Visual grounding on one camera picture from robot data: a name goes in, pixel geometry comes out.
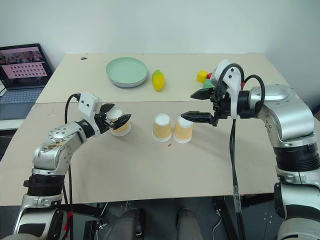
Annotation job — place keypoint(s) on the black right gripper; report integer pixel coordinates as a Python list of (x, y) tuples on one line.
[(222, 106)]

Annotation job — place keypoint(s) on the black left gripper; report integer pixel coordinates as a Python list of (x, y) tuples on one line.
[(101, 123)]

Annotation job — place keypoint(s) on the orange paper cup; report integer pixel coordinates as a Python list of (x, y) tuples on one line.
[(121, 131), (182, 133), (162, 130)]

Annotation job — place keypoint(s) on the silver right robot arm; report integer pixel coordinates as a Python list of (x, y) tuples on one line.
[(287, 112)]

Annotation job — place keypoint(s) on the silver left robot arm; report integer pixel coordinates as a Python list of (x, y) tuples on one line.
[(57, 135)]

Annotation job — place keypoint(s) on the green toy block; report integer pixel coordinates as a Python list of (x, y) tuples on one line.
[(208, 84)]

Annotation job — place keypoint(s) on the yellow toy cube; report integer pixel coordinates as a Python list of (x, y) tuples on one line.
[(201, 76)]

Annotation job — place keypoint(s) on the red toy block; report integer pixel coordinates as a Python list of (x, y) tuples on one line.
[(209, 75)]

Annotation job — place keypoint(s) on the green plastic plate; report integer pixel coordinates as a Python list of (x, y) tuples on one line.
[(126, 68)]

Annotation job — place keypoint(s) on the yellow green lemon toy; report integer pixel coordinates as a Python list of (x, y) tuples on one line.
[(158, 80)]

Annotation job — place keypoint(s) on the open laptop computer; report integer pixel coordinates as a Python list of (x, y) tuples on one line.
[(22, 72)]

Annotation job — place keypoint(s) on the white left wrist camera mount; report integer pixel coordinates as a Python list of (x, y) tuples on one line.
[(87, 103)]

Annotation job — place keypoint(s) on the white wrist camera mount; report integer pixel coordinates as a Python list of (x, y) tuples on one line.
[(233, 80), (87, 103)]

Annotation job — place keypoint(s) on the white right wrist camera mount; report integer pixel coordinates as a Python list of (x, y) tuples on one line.
[(233, 80)]

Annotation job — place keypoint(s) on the black table frame bar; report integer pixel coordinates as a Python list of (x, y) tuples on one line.
[(82, 211)]

